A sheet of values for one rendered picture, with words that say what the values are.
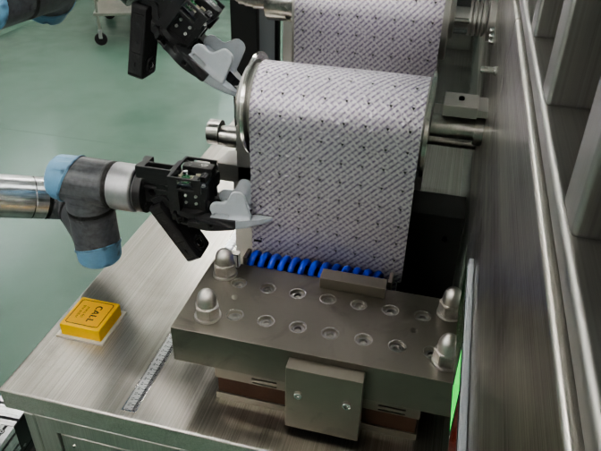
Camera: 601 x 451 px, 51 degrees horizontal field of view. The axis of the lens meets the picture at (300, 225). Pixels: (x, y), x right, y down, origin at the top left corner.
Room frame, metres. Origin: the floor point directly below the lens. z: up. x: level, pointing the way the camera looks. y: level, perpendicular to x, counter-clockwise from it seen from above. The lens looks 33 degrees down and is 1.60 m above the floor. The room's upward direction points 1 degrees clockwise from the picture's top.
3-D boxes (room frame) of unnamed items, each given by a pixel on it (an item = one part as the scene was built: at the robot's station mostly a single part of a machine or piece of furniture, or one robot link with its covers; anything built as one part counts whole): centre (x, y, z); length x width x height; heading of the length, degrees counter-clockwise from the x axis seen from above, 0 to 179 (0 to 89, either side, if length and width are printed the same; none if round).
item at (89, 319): (0.77, 0.34, 0.91); 0.07 x 0.07 x 0.02; 76
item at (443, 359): (0.57, -0.19, 1.05); 0.04 x 0.04 x 0.04
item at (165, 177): (0.83, 0.19, 1.12); 0.12 x 0.08 x 0.09; 76
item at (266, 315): (0.65, -0.04, 1.00); 0.40 x 0.16 x 0.06; 76
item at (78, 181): (0.87, 0.34, 1.11); 0.11 x 0.08 x 0.09; 76
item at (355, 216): (0.78, -0.04, 1.11); 0.23 x 0.01 x 0.18; 76
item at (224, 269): (0.74, 0.11, 1.05); 0.04 x 0.04 x 0.04
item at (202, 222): (0.80, 0.14, 1.09); 0.09 x 0.05 x 0.02; 75
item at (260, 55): (0.87, 0.07, 1.25); 0.15 x 0.01 x 0.15; 166
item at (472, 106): (0.80, -0.22, 1.28); 0.06 x 0.05 x 0.02; 76
